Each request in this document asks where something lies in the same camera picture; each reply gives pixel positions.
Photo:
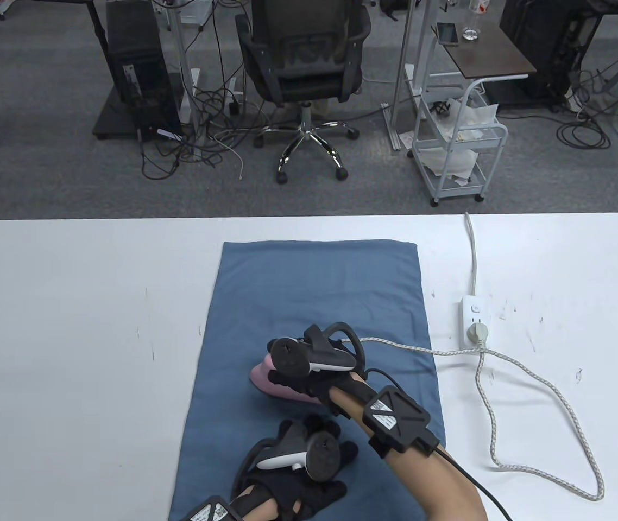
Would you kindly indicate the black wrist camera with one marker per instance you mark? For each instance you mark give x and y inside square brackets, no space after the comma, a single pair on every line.
[396,420]
[208,513]

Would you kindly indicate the person's right forearm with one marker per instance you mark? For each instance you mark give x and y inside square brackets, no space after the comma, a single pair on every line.
[423,483]

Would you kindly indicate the pink electric iron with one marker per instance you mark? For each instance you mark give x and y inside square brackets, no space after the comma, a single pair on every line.
[263,374]

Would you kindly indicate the dark smartphone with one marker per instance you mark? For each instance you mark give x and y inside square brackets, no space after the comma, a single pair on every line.
[447,32]

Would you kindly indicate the white plastic bag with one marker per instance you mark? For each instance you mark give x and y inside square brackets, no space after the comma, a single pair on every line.
[466,116]

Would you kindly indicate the black mesh office chair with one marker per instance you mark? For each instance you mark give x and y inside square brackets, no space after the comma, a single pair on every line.
[303,54]

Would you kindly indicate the black white controller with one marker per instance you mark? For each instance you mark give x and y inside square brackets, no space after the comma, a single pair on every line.
[322,456]
[320,355]

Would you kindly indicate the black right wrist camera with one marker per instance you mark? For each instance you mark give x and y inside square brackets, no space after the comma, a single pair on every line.
[396,420]

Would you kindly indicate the white rolling cart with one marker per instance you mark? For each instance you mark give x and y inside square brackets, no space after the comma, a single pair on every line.
[434,179]

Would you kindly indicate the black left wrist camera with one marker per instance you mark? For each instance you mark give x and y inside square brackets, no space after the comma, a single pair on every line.
[208,513]

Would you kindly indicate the white floor power strip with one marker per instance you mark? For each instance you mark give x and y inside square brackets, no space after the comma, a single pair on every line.
[234,103]

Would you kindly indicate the black white left controller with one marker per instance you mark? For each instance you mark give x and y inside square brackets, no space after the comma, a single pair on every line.
[322,456]

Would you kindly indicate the black white right controller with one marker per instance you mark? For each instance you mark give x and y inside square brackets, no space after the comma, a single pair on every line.
[320,355]

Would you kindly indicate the person's left forearm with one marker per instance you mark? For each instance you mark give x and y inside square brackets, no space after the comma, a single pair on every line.
[260,513]

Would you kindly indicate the person's left hand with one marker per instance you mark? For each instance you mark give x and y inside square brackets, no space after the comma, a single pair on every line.
[298,494]

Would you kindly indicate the clear water bottle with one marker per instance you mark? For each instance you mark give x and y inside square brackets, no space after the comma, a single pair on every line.
[471,30]

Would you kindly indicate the white table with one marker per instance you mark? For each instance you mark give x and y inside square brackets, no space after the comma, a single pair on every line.
[70,353]

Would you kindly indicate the person's right hand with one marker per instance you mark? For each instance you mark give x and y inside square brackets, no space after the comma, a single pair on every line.
[314,385]

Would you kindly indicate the white metal frame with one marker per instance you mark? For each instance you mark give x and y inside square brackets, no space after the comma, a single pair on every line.
[192,108]

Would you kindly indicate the black computer tower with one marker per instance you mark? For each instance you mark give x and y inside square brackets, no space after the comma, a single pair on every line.
[140,65]
[537,32]

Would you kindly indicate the brown side table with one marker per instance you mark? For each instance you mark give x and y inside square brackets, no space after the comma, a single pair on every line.
[488,54]

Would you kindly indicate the blue pillowcase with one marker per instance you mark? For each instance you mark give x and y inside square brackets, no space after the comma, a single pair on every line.
[314,287]

